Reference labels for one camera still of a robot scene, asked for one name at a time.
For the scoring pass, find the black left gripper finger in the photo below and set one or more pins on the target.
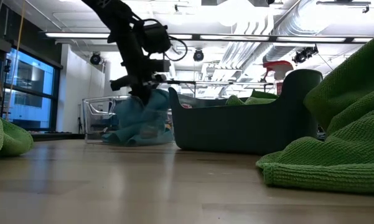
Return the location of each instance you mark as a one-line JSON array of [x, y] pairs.
[[124, 83], [145, 93]]

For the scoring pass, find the blue microfiber towel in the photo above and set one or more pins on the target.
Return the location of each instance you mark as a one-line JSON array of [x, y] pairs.
[[137, 124]]

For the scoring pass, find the green microfiber towel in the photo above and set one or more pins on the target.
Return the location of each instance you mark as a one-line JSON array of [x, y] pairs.
[[345, 140], [258, 100], [9, 140]]

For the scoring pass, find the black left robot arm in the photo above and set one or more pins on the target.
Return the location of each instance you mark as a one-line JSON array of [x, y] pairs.
[[118, 18]]

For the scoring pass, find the black round ceiling speaker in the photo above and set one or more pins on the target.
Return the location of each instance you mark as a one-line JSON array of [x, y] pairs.
[[198, 56], [95, 59]]

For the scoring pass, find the clear plastic basket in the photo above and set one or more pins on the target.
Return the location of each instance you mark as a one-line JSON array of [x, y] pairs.
[[95, 124]]

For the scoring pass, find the long ceiling light strip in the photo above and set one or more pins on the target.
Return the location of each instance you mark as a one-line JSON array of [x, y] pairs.
[[77, 35]]

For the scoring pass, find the thin black table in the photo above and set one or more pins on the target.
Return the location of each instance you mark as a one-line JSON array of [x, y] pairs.
[[221, 82]]

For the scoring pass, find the large window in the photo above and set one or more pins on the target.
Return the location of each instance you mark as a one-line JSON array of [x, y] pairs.
[[28, 93]]

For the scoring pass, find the teal plastic basket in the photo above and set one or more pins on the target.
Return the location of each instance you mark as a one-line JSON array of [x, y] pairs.
[[236, 127]]

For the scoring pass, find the clear spray bottle red trigger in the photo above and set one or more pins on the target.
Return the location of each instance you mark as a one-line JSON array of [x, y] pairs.
[[278, 67]]

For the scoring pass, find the black ceiling spotlight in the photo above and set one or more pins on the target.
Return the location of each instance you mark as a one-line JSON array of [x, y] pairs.
[[303, 55]]

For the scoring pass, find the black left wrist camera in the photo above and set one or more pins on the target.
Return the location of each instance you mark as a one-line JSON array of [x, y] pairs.
[[155, 37]]

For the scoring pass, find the silver ventilation duct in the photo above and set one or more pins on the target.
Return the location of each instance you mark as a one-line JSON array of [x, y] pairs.
[[298, 21]]

